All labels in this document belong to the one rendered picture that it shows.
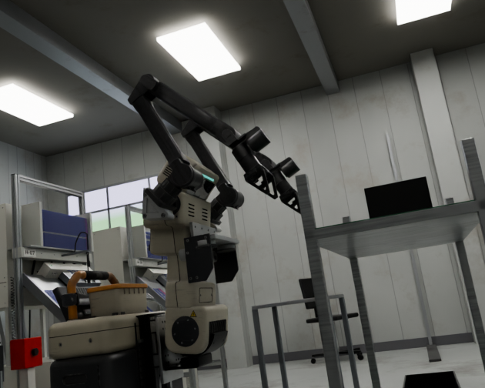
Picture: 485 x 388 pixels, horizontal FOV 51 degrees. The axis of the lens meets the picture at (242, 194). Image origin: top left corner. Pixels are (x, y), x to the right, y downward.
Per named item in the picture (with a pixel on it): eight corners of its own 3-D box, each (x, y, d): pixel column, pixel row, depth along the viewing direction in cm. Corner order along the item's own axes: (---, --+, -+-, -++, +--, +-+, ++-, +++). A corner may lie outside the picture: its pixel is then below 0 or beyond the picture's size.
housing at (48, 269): (83, 285, 401) (93, 270, 401) (40, 285, 356) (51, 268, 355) (77, 279, 404) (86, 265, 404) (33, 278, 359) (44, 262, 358)
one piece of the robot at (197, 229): (176, 285, 176) (170, 224, 181) (208, 285, 202) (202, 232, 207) (219, 278, 172) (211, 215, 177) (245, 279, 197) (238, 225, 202)
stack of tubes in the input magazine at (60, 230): (88, 251, 404) (87, 218, 410) (45, 246, 356) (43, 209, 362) (75, 253, 407) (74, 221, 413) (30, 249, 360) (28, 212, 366)
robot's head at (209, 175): (151, 180, 191) (172, 147, 191) (176, 190, 211) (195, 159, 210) (178, 199, 186) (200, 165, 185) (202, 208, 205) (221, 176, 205)
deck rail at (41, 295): (89, 347, 315) (95, 339, 315) (87, 347, 313) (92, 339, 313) (20, 280, 341) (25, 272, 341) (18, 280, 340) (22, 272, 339)
